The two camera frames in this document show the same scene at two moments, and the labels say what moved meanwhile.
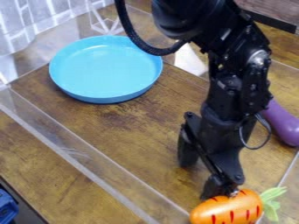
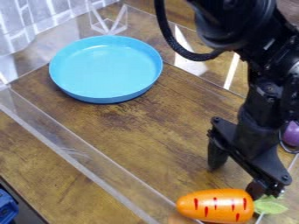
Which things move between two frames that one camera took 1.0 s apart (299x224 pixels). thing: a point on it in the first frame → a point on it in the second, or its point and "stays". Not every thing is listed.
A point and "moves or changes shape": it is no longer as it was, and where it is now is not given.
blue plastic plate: (104, 69) stays
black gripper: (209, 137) → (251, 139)
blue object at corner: (8, 208) stays
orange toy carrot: (243, 208) moves or changes shape
